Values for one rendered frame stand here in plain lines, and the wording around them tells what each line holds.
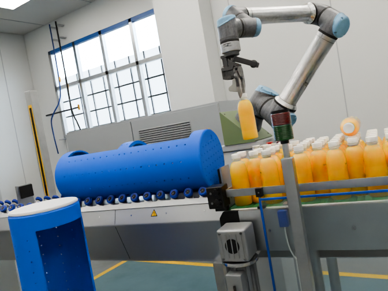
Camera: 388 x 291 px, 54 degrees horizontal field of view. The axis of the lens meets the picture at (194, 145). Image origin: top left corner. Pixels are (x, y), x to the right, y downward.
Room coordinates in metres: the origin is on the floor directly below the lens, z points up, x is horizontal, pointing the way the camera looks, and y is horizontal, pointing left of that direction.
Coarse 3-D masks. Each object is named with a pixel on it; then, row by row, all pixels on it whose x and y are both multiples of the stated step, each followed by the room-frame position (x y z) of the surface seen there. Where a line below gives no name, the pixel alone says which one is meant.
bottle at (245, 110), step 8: (240, 104) 1.74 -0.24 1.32; (248, 104) 1.74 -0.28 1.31; (240, 112) 1.74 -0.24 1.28; (248, 112) 1.73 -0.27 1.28; (240, 120) 1.75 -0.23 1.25; (248, 120) 1.73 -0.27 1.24; (248, 128) 1.73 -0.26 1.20; (256, 128) 1.75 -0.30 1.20; (248, 136) 1.73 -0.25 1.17; (256, 136) 1.74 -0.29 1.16
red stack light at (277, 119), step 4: (288, 112) 1.22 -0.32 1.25; (272, 116) 1.24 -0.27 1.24; (276, 116) 1.22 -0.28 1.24; (280, 116) 1.22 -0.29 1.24; (284, 116) 1.22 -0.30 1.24; (288, 116) 1.22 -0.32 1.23; (272, 120) 1.24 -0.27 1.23; (276, 120) 1.22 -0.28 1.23; (280, 120) 1.22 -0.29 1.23; (284, 120) 1.22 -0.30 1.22; (288, 120) 1.22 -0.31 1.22; (272, 124) 1.25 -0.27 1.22; (276, 124) 1.23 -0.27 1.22; (280, 124) 1.22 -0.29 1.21; (284, 124) 1.22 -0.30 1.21
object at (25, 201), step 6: (18, 186) 2.29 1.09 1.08; (24, 186) 2.31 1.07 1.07; (30, 186) 2.35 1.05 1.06; (18, 192) 2.29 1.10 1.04; (24, 192) 2.30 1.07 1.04; (30, 192) 2.34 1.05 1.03; (18, 198) 2.29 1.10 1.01; (24, 198) 2.32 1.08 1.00; (30, 198) 2.35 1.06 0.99; (24, 204) 2.31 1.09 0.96
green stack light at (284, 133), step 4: (288, 124) 1.22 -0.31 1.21; (276, 128) 1.23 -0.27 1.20; (280, 128) 1.22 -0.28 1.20; (284, 128) 1.22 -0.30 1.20; (288, 128) 1.22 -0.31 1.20; (292, 128) 1.23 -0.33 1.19; (276, 132) 1.23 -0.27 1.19; (280, 132) 1.22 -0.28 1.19; (284, 132) 1.22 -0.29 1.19; (288, 132) 1.22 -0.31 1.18; (292, 132) 1.23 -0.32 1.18; (276, 136) 1.23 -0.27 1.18; (280, 136) 1.22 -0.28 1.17; (284, 136) 1.22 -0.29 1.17; (288, 136) 1.22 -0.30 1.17; (292, 136) 1.23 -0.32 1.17; (276, 140) 1.23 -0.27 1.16; (280, 140) 1.22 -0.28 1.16
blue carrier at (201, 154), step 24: (144, 144) 2.00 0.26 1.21; (168, 144) 1.74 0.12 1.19; (192, 144) 1.67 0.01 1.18; (216, 144) 1.82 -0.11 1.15; (72, 168) 1.97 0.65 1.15; (96, 168) 1.89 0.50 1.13; (120, 168) 1.82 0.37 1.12; (144, 168) 1.76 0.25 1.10; (168, 168) 1.70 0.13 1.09; (192, 168) 1.65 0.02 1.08; (216, 168) 1.77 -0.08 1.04; (72, 192) 2.00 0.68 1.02; (96, 192) 1.94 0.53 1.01; (120, 192) 1.88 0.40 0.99; (144, 192) 1.84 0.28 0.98; (168, 192) 1.81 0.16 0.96
